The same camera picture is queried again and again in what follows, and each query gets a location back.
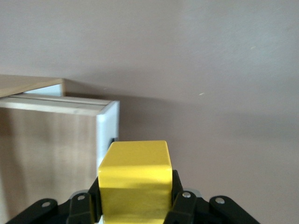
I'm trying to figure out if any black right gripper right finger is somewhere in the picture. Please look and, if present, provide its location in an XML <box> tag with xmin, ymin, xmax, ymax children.
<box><xmin>163</xmin><ymin>170</ymin><xmax>260</xmax><ymax>224</ymax></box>

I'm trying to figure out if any brown table cover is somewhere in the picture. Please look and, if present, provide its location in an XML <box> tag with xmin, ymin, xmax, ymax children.
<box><xmin>0</xmin><ymin>0</ymin><xmax>299</xmax><ymax>224</ymax></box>

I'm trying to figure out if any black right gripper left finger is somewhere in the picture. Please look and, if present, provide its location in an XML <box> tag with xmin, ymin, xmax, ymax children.
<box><xmin>4</xmin><ymin>174</ymin><xmax>103</xmax><ymax>224</ymax></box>

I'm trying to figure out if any yellow wooden block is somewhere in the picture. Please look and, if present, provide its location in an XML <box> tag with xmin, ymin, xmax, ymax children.
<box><xmin>97</xmin><ymin>140</ymin><xmax>173</xmax><ymax>224</ymax></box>

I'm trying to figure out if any light wooden cabinet box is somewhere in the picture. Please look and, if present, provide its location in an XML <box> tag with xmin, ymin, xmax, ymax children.
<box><xmin>0</xmin><ymin>74</ymin><xmax>66</xmax><ymax>98</ymax></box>

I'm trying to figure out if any wooden drawer with black handle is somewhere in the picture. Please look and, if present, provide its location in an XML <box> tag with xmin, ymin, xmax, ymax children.
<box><xmin>0</xmin><ymin>94</ymin><xmax>121</xmax><ymax>224</ymax></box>

